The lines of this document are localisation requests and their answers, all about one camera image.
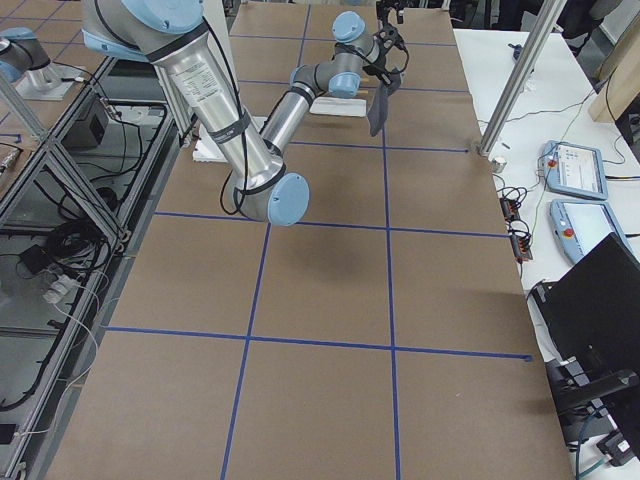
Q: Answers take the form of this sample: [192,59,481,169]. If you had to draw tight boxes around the aluminium frame post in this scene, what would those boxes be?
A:
[477,0,567,157]

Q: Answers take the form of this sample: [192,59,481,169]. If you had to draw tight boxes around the grey blue towel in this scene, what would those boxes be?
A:
[367,68,402,137]

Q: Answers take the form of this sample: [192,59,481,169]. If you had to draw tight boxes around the black monitor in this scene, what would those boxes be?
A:
[532,233,639,379]

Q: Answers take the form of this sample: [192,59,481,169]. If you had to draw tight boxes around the white rack base plate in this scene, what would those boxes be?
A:
[310,97,367,118]

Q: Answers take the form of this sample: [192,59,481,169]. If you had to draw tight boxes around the teach pendant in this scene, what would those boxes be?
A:
[550,199,630,264]
[539,140,608,200]

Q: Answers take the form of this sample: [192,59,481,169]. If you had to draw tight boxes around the teach pendant upper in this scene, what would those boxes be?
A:
[539,140,608,200]

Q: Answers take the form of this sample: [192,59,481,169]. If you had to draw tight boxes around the teach pendant lower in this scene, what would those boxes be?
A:
[550,199,630,264]

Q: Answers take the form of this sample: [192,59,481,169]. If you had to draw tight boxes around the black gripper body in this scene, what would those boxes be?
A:
[374,27,409,75]
[376,0,404,24]

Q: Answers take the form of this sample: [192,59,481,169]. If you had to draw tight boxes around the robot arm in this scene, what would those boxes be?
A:
[81,1,406,226]

